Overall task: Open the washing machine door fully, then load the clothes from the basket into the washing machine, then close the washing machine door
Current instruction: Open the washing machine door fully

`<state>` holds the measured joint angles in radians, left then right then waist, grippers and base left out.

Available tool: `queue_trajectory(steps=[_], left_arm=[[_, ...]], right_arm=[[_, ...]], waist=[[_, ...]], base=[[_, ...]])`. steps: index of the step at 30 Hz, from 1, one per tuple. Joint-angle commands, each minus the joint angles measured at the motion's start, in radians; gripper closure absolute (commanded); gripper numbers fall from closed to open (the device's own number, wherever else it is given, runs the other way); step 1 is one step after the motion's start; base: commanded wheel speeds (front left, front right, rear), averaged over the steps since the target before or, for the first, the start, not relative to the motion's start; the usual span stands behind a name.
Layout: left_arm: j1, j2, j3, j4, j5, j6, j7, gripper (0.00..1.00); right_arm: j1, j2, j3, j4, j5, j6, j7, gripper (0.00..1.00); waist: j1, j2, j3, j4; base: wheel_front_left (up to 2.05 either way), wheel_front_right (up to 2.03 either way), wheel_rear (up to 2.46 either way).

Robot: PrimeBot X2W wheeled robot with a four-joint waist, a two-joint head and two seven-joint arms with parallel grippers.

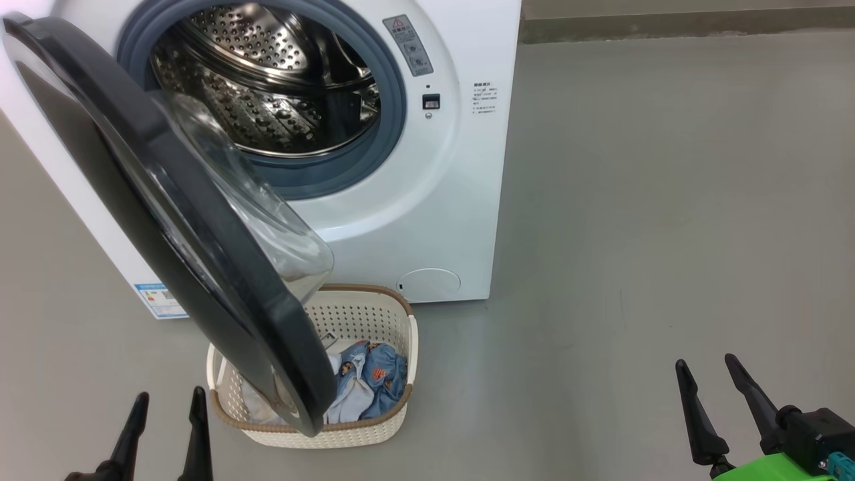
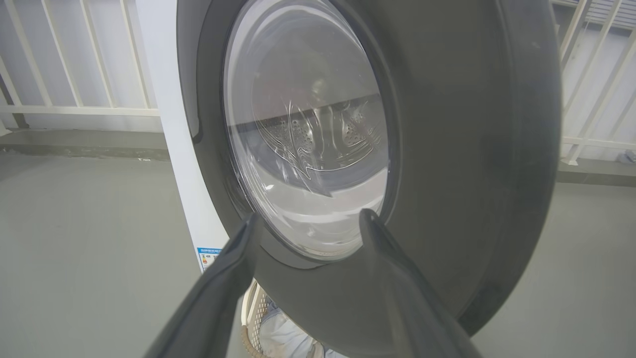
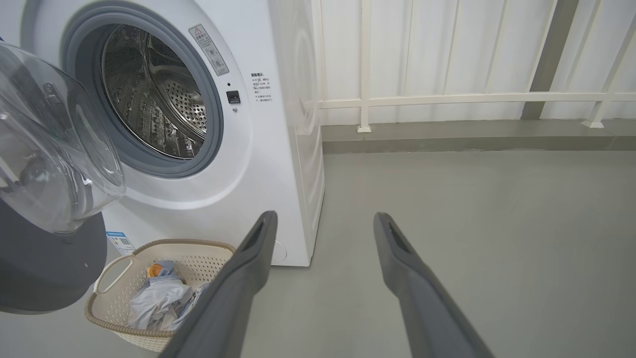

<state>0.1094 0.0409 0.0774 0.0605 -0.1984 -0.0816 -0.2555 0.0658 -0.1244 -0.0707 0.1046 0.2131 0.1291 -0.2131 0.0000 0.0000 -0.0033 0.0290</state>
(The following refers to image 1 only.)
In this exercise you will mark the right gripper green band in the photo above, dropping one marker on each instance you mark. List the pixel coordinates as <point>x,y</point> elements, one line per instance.
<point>768,469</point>

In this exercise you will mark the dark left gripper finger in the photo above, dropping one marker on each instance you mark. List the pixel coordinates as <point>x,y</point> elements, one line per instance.
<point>198,441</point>
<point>130,441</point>

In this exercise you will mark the pale blue white garment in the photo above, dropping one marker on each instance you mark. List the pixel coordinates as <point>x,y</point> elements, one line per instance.
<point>257,404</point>

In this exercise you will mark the blue garment with orange prints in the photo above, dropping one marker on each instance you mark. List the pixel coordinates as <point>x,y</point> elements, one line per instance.
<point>384,377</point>

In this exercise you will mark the black round glass washer door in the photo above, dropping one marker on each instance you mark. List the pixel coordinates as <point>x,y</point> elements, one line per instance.
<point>167,220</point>

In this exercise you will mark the white front-load washing machine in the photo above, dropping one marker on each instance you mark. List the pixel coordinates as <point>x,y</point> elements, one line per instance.
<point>461,200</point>

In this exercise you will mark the stainless steel washing machine drum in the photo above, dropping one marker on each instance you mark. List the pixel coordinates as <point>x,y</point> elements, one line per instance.
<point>267,100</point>

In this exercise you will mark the blurry black object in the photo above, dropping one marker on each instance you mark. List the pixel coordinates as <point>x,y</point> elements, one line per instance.
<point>431,101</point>

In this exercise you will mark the blue energy label sticker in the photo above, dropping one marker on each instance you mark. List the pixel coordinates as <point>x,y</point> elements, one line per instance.
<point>157,300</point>

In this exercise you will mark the cream perforated laundry basket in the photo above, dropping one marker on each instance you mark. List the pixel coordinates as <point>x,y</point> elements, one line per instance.
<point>364,317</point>

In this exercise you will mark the round white filter cover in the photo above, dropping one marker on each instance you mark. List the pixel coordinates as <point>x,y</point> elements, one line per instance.
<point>429,284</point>

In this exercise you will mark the grey warning sticker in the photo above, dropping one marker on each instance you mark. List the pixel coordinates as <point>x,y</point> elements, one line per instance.
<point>409,45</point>

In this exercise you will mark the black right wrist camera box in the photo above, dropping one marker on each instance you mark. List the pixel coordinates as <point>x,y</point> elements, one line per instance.
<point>818,434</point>

